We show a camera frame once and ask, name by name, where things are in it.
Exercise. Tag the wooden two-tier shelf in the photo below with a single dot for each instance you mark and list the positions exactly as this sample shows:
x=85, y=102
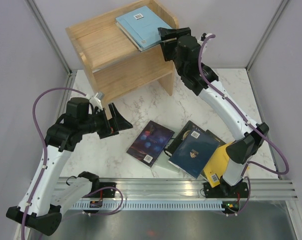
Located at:
x=111, y=62

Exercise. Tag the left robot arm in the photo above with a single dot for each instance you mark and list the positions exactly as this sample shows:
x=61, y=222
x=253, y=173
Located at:
x=38, y=209

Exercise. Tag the left aluminium frame post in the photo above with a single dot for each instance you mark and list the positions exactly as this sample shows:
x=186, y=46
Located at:
x=48, y=34

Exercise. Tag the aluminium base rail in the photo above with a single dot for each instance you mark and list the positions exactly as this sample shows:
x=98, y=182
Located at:
x=188, y=189

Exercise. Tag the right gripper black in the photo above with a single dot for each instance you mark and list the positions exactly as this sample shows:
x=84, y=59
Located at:
x=165, y=33

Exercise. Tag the black book white lettering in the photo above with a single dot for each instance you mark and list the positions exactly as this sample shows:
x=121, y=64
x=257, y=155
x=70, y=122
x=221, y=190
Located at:
x=183, y=134

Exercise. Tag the navy blue crest book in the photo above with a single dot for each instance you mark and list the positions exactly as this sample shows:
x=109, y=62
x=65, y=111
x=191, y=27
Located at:
x=194, y=152

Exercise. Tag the pale green thin file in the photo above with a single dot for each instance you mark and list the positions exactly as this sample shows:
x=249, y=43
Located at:
x=163, y=160

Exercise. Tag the dark purple galaxy book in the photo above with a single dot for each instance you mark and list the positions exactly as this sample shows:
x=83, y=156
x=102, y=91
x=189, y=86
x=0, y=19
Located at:
x=150, y=143

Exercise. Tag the light blue book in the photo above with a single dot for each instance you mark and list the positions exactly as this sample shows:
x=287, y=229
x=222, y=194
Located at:
x=142, y=16

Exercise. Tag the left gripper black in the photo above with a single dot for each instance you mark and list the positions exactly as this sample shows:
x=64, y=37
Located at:
x=111, y=127

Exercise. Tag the aluminium frame post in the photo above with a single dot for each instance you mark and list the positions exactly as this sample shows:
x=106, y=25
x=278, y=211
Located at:
x=48, y=34
x=267, y=32

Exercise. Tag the yellow book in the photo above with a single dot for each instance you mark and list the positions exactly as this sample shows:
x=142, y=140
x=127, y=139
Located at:
x=216, y=166

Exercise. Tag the right aluminium frame post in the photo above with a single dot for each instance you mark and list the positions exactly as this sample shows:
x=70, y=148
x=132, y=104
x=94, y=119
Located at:
x=267, y=32

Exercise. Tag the white slotted cable duct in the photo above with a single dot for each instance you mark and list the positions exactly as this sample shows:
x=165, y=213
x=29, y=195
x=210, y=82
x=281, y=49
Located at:
x=150, y=205

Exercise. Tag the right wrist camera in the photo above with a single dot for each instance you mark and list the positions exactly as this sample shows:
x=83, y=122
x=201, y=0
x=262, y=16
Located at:
x=204, y=36

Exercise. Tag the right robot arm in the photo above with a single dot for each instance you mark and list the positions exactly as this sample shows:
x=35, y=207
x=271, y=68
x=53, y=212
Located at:
x=185, y=51

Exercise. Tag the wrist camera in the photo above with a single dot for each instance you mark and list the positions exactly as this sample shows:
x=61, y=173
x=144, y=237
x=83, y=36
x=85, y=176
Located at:
x=204, y=36
x=96, y=100

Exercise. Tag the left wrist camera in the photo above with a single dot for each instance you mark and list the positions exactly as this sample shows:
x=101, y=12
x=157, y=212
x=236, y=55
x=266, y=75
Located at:
x=96, y=100

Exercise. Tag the bright blue book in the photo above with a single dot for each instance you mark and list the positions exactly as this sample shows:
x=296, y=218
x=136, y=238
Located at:
x=143, y=37

